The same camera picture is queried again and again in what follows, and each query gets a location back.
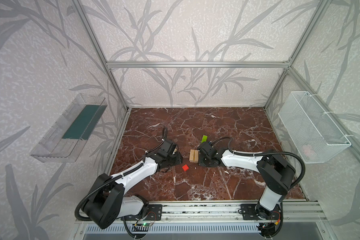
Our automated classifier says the clear plastic wall bin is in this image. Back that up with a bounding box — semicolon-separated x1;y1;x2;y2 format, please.
30;94;108;163

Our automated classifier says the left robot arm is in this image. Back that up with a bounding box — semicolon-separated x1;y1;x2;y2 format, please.
74;140;183;229

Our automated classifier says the aluminium frame crossbar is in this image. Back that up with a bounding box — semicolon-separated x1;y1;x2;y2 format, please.
106;61;290;69

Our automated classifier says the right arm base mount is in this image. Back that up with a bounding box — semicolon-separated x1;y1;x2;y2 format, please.
238;204;282;222

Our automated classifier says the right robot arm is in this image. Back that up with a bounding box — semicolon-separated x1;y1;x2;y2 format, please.
197;141;306;220

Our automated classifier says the natural wood block top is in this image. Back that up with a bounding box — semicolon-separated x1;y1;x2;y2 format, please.
189;150;197;163

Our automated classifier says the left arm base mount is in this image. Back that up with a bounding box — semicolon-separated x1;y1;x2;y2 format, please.
125;204;163;221

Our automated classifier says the white wire wall basket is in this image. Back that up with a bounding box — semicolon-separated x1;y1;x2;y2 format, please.
279;91;352;164

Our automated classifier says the red cube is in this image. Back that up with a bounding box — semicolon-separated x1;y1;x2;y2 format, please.
182;165;189;172

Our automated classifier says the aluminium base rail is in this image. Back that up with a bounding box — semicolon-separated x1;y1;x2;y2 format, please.
74;200;328;224

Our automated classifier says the green long block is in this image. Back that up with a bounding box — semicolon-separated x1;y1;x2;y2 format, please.
201;135;208;143

